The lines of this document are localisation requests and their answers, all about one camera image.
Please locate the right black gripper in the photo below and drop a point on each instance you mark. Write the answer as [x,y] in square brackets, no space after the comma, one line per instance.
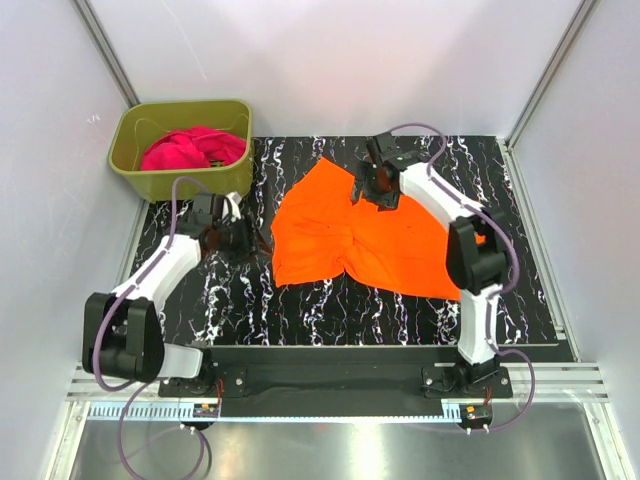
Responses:
[386,202]

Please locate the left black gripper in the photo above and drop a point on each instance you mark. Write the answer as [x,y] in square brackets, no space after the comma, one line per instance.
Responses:
[249,242]

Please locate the orange t shirt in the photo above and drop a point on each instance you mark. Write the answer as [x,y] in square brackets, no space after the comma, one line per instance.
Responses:
[320,234]

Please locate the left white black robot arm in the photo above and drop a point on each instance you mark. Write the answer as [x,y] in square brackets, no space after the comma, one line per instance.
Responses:
[123,342]

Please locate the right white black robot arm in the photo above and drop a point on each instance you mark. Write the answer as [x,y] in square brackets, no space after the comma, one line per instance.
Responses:
[480,258]

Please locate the magenta pink t shirt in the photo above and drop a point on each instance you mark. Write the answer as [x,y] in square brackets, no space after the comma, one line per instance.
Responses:
[194,148]

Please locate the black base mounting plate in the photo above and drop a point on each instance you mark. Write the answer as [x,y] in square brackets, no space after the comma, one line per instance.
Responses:
[341,383]

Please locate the left orange connector box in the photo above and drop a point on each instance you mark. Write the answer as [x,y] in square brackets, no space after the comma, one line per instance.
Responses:
[206,410]

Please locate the orange connector box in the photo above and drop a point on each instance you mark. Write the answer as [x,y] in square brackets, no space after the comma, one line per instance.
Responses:
[206,410]
[482,412]

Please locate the olive green plastic bin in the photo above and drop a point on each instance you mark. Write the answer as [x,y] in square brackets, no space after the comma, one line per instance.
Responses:
[143,124]

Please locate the right orange connector box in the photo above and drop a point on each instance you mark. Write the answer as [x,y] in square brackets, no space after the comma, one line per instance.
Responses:
[482,412]

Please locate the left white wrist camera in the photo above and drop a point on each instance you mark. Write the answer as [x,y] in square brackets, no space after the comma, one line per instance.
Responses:
[232,207]

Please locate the aluminium frame rail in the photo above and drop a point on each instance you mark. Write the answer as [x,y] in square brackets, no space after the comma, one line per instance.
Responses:
[553,383]

